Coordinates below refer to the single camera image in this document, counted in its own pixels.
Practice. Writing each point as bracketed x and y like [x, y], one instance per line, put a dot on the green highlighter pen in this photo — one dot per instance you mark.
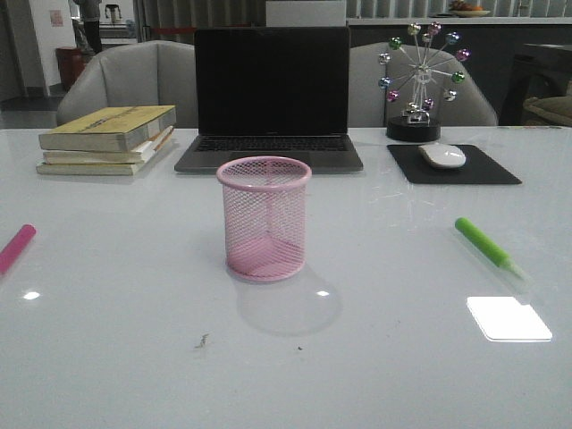
[488, 247]

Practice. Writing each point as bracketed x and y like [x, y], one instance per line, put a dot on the pink highlighter pen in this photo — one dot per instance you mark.
[13, 249]

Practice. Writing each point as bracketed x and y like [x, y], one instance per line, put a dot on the pink mesh pen holder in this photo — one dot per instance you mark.
[264, 204]

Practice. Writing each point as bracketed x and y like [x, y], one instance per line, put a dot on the grey open laptop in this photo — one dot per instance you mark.
[265, 91]

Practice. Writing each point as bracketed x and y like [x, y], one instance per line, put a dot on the ferris wheel desk toy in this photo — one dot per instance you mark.
[415, 122]

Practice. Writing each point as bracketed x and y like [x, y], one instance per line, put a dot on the middle white book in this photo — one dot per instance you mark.
[139, 155]

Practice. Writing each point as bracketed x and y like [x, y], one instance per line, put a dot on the white book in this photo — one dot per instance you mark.
[90, 169]
[139, 155]

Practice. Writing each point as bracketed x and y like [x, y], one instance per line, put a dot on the white computer mouse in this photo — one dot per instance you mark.
[442, 156]

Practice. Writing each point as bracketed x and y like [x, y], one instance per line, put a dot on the right grey armchair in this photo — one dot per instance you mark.
[456, 105]

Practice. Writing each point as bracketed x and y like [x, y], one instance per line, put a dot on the grey armchair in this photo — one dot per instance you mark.
[156, 72]
[456, 105]

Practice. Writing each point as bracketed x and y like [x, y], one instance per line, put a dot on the top yellow book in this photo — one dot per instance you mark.
[110, 129]

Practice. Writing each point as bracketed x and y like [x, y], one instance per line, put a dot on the left grey armchair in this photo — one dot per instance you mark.
[156, 72]

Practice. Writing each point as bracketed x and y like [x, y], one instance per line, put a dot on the black mouse pad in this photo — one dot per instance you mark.
[479, 168]

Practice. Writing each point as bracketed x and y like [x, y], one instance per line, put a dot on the bottom white book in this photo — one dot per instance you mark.
[90, 169]

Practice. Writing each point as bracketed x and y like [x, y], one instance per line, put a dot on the red trash bin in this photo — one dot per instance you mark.
[70, 64]

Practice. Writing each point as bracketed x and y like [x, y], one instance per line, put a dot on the fruit bowl on counter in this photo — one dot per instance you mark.
[463, 9]

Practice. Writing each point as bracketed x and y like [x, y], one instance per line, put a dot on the person standing in background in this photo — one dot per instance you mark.
[90, 16]

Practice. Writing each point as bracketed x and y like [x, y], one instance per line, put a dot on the olive cushion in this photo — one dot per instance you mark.
[556, 110]

